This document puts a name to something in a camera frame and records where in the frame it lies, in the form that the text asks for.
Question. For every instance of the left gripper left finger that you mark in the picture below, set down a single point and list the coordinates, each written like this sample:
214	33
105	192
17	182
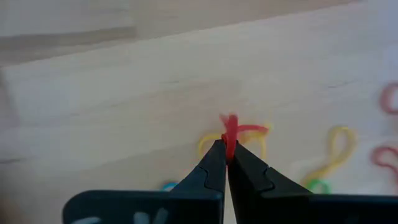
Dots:
186	205

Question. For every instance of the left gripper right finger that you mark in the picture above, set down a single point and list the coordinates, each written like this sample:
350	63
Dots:
280	208

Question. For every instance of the teal rubber band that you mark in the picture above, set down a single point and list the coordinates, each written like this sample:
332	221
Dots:
169	186

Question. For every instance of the green rubber band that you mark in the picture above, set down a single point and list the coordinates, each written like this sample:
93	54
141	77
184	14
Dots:
323	185

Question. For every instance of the yellow rubber band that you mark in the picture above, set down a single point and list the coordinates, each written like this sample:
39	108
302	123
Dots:
337	155
205	141

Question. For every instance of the red rubber band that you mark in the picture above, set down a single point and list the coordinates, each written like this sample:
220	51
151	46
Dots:
385	99
377	155
231	133

